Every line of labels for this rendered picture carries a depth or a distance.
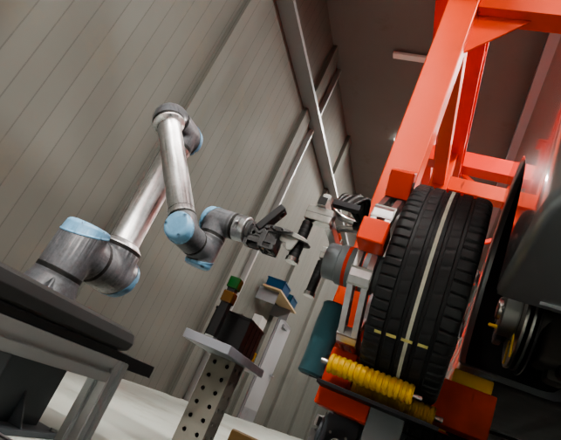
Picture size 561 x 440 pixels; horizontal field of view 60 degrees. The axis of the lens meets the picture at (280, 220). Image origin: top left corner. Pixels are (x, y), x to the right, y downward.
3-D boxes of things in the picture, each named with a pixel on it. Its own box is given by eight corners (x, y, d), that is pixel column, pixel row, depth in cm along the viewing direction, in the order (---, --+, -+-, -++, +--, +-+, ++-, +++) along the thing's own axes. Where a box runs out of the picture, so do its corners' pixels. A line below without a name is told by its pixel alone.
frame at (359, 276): (351, 334, 129) (411, 167, 148) (327, 326, 131) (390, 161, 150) (363, 371, 176) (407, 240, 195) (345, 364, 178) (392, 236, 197)
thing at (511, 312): (530, 354, 123) (553, 246, 135) (497, 343, 125) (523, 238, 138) (504, 381, 150) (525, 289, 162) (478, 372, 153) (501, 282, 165)
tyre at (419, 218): (493, 195, 177) (444, 360, 189) (427, 180, 185) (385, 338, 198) (496, 210, 116) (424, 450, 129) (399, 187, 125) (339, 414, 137)
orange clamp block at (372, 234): (383, 257, 137) (382, 244, 129) (356, 249, 139) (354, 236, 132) (391, 236, 139) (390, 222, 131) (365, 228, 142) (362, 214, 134)
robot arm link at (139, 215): (66, 276, 165) (166, 106, 193) (98, 295, 179) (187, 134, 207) (98, 286, 158) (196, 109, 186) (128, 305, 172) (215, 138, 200)
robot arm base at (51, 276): (0, 277, 147) (20, 249, 150) (44, 299, 162) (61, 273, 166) (39, 297, 138) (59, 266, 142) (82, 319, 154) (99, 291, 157)
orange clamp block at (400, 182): (407, 202, 152) (414, 174, 150) (383, 195, 155) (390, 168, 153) (411, 199, 159) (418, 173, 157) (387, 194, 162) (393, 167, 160)
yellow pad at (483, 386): (491, 395, 174) (495, 381, 176) (451, 381, 179) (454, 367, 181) (485, 400, 187) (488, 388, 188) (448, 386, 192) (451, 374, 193)
